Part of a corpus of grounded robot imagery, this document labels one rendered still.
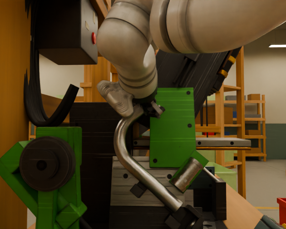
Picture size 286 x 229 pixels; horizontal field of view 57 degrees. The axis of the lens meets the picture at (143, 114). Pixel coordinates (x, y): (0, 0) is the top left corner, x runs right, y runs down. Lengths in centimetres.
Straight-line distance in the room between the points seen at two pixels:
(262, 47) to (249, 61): 69
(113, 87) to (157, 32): 23
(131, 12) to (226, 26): 14
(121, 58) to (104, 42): 3
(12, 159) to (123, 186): 32
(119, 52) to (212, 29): 13
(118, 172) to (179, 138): 18
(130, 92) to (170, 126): 21
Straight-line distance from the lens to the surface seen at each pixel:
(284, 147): 1052
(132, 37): 34
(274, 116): 1038
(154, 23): 30
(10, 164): 44
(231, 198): 109
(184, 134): 67
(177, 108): 69
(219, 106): 315
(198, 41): 28
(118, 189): 68
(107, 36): 34
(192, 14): 27
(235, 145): 82
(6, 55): 56
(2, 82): 55
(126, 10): 36
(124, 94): 50
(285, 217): 105
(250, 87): 1016
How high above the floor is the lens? 117
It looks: 2 degrees up
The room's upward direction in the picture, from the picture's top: straight up
